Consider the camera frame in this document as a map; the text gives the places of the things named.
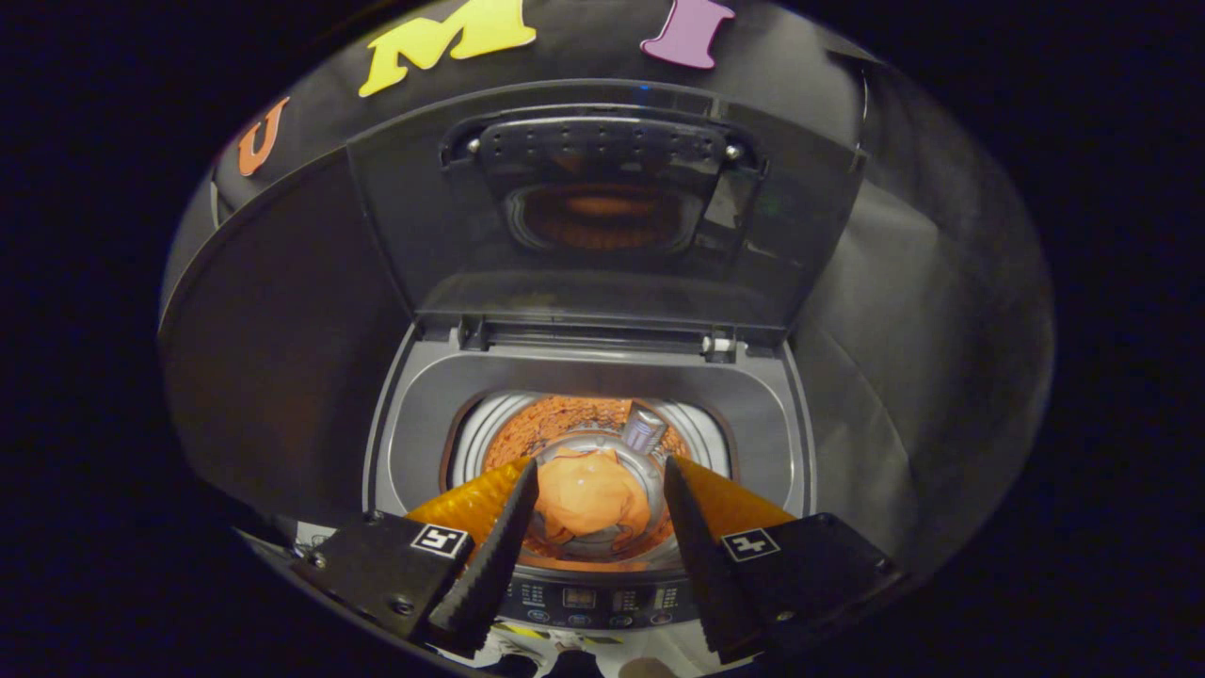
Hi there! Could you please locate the dark grey washing machine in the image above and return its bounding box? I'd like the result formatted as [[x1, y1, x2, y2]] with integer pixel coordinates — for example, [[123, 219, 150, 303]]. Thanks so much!
[[362, 315, 815, 651]]

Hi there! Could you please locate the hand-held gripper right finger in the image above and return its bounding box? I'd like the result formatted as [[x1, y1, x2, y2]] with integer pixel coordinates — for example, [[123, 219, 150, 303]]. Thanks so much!
[[664, 456, 905, 665]]

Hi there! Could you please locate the orange polo shirt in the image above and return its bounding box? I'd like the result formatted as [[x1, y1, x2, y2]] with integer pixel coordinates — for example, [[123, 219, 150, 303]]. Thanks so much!
[[535, 447, 652, 547]]

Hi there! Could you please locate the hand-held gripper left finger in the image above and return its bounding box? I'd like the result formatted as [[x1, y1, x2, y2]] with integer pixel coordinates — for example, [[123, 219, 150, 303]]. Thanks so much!
[[292, 457, 540, 657]]

